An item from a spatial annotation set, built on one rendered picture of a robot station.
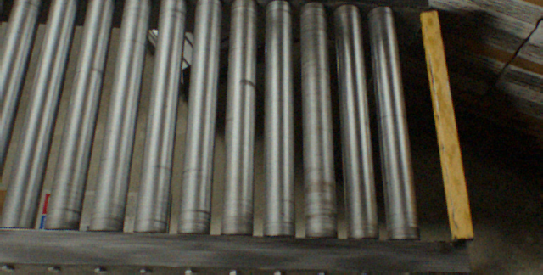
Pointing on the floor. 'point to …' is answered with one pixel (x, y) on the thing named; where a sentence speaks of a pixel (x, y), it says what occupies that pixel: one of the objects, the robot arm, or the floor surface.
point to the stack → (475, 74)
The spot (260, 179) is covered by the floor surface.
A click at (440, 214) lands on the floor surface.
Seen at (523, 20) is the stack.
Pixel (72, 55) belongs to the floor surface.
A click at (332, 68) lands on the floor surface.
